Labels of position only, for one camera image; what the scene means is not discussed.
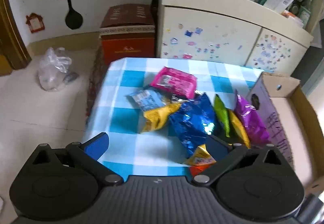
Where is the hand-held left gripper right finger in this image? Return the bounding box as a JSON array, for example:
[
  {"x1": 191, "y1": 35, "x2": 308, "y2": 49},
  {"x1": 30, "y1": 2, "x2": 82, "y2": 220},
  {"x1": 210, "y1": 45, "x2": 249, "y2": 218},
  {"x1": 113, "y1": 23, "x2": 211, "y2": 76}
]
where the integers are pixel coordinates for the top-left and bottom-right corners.
[{"x1": 191, "y1": 135, "x2": 286, "y2": 186}]

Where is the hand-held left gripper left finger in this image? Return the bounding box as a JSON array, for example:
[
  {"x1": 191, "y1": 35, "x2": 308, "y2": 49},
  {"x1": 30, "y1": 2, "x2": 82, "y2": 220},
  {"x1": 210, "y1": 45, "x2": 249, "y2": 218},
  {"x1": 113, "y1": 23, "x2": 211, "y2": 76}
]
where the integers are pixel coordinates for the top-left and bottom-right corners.
[{"x1": 32, "y1": 132, "x2": 124, "y2": 186}]

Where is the yellow orange snack packet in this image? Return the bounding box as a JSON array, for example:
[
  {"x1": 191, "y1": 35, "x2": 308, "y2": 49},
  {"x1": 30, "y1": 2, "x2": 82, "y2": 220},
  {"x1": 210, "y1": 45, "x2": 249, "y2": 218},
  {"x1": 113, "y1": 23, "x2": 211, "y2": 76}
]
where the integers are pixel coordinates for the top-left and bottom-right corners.
[{"x1": 183, "y1": 144, "x2": 217, "y2": 166}]

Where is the red snack packet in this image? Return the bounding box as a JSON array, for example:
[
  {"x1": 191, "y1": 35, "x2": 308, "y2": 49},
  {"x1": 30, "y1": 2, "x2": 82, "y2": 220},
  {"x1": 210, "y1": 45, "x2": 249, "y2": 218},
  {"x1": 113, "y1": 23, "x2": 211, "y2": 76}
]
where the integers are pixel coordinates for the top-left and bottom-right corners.
[{"x1": 190, "y1": 164, "x2": 212, "y2": 177}]

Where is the green snack packet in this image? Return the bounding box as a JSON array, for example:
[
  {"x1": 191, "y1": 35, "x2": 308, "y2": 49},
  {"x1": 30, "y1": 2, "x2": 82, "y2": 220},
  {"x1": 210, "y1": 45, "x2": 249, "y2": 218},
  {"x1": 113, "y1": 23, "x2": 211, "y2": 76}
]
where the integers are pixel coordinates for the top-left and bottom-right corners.
[{"x1": 214, "y1": 94, "x2": 231, "y2": 138}]

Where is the blue foil snack bag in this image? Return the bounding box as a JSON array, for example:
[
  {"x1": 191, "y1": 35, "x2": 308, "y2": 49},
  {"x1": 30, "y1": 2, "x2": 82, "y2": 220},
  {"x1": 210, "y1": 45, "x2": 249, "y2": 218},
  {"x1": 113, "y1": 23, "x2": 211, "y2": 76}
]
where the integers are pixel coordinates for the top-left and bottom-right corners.
[{"x1": 168, "y1": 93, "x2": 218, "y2": 159}]

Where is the purple snack packet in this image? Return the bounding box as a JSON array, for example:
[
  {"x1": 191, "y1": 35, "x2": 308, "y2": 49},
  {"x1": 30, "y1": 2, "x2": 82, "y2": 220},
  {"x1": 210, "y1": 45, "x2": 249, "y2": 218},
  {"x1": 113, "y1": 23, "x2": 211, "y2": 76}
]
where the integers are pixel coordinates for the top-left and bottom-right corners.
[{"x1": 234, "y1": 90, "x2": 270, "y2": 147}]

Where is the light blue snack packet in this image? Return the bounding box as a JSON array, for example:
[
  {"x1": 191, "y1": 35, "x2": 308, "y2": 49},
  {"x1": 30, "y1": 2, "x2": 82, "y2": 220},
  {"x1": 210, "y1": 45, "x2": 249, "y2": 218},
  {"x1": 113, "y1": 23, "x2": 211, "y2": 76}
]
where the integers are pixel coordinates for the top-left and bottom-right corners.
[{"x1": 127, "y1": 88, "x2": 169, "y2": 113}]

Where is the pink snack packet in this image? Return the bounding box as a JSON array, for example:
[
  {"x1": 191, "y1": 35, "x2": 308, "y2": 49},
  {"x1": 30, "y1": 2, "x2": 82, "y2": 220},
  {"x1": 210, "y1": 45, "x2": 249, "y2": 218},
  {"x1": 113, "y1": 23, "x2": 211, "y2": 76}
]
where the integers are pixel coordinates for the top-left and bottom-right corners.
[{"x1": 150, "y1": 66, "x2": 198, "y2": 99}]

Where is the cardboard box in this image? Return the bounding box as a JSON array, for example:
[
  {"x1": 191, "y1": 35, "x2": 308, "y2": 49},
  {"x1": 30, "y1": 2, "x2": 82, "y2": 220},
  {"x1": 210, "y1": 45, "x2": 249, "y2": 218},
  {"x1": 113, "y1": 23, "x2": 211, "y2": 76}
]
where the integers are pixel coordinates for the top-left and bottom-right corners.
[{"x1": 245, "y1": 72, "x2": 324, "y2": 194}]

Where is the blue white checkered tablecloth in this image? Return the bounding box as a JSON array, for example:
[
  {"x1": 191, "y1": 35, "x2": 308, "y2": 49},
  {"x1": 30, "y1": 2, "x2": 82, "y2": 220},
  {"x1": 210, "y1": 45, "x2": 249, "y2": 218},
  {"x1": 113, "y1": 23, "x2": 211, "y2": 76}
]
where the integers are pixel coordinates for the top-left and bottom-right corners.
[{"x1": 85, "y1": 57, "x2": 265, "y2": 181}]

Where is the clear plastic bag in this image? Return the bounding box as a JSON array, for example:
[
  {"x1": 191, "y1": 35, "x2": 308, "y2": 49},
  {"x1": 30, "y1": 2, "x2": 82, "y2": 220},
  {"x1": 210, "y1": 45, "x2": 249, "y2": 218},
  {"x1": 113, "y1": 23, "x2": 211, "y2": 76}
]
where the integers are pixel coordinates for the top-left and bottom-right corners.
[{"x1": 38, "y1": 47, "x2": 79, "y2": 92}]

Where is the red brown carton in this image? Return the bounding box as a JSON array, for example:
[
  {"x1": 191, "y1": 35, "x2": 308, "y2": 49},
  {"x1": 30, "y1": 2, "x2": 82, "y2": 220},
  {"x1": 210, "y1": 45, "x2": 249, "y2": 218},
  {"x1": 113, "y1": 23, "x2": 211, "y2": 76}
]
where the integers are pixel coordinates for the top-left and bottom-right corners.
[{"x1": 99, "y1": 3, "x2": 156, "y2": 65}]

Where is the cream cabinet with stickers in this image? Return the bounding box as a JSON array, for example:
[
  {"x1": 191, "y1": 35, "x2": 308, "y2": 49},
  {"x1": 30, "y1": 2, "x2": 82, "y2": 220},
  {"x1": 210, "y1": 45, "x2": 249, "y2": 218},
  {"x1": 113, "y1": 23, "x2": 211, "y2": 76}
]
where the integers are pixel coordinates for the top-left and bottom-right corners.
[{"x1": 156, "y1": 0, "x2": 324, "y2": 74}]

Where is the green labelled bottle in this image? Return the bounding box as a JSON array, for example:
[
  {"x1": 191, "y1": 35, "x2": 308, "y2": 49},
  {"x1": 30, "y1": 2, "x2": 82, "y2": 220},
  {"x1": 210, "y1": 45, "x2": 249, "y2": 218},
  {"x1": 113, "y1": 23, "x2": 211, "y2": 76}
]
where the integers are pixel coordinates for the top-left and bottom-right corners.
[{"x1": 297, "y1": 0, "x2": 315, "y2": 22}]

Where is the red house wall sticker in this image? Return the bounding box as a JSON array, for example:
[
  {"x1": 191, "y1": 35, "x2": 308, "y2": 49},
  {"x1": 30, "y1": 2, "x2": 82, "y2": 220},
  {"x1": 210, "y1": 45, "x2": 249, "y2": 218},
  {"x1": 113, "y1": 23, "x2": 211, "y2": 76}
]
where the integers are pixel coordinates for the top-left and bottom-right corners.
[{"x1": 25, "y1": 12, "x2": 45, "y2": 34}]

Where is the brown wooden door frame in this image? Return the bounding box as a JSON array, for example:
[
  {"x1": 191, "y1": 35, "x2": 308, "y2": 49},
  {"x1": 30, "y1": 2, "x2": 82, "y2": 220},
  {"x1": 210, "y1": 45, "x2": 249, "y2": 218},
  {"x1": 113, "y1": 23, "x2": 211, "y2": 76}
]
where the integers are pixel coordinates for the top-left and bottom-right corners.
[{"x1": 0, "y1": 0, "x2": 32, "y2": 75}]

